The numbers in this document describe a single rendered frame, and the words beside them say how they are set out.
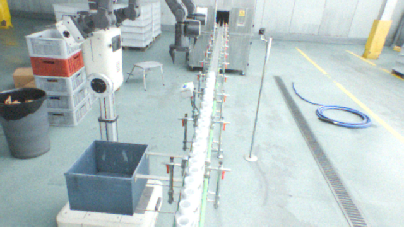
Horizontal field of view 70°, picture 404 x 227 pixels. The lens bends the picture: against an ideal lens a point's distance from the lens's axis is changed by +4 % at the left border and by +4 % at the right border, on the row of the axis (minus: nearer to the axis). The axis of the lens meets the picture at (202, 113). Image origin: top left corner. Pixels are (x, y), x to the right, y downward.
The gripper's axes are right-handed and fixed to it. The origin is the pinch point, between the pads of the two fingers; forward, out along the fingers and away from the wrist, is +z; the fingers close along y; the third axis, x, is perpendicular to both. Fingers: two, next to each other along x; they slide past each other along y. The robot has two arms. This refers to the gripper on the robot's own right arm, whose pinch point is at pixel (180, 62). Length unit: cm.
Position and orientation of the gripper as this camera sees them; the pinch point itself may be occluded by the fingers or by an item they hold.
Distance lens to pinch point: 149.0
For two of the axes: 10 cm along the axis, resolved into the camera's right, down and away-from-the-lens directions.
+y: 10.0, 0.8, -0.5
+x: 0.8, -4.1, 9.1
